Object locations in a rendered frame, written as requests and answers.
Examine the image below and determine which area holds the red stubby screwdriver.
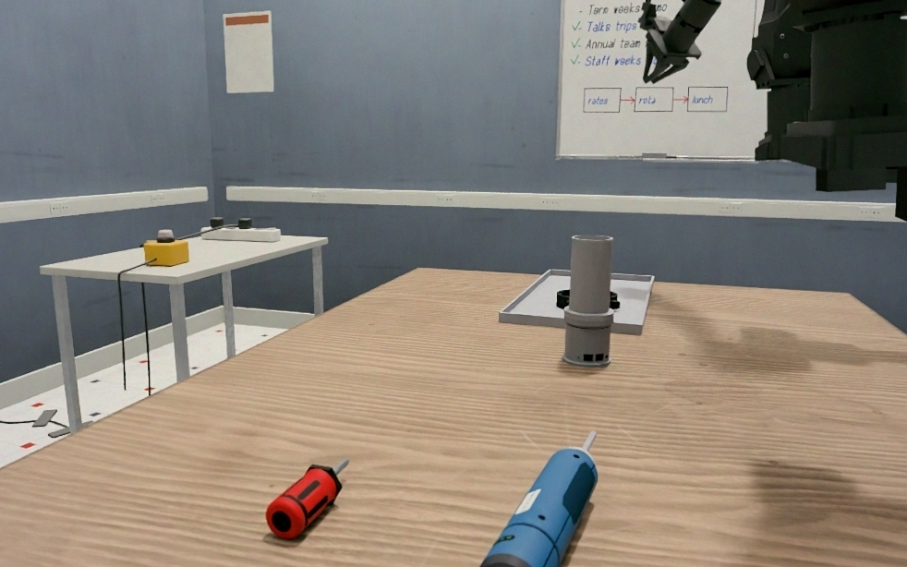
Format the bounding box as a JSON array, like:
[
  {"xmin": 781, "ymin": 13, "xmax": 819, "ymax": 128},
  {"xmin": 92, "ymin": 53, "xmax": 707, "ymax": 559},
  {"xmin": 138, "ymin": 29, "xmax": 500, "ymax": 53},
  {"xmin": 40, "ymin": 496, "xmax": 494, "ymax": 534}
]
[{"xmin": 266, "ymin": 459, "xmax": 350, "ymax": 539}]

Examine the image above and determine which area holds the black clamp ring half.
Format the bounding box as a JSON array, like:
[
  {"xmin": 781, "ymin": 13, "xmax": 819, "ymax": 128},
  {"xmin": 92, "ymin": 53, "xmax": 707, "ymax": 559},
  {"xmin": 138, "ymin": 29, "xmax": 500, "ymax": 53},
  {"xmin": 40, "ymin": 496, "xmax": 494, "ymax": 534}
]
[{"xmin": 556, "ymin": 289, "xmax": 620, "ymax": 309}]

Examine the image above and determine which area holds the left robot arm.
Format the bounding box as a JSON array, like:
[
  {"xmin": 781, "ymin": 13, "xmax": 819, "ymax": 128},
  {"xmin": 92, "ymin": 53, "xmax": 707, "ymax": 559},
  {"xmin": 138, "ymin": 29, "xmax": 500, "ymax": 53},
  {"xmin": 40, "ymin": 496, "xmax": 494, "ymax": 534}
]
[{"xmin": 787, "ymin": 0, "xmax": 907, "ymax": 137}]

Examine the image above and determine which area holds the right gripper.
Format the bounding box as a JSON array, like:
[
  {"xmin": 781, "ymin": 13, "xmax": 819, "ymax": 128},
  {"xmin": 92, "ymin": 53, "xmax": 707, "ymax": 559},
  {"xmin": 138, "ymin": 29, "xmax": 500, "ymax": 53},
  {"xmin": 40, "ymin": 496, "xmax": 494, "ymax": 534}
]
[{"xmin": 642, "ymin": 1, "xmax": 706, "ymax": 83}]

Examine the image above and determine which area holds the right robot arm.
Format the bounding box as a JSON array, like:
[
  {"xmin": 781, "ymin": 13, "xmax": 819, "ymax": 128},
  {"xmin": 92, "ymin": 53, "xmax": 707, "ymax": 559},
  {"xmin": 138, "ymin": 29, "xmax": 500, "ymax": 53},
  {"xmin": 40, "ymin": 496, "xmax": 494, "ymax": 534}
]
[{"xmin": 680, "ymin": 0, "xmax": 812, "ymax": 146}]

